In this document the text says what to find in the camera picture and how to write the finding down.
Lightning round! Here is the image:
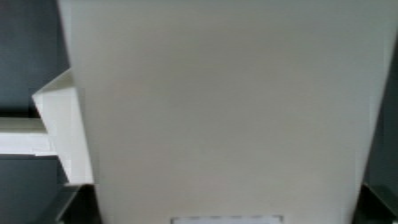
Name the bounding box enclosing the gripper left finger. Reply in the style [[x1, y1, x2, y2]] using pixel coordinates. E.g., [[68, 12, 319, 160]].
[[34, 183, 104, 224]]

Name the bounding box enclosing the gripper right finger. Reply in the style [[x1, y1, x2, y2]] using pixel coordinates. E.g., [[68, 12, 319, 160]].
[[354, 183, 398, 224]]

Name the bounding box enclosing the white cabinet top block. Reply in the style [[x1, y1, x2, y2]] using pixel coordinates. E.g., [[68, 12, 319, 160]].
[[33, 0, 398, 224]]

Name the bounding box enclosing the white obstacle fence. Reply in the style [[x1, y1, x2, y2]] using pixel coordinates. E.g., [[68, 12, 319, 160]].
[[0, 117, 56, 156]]

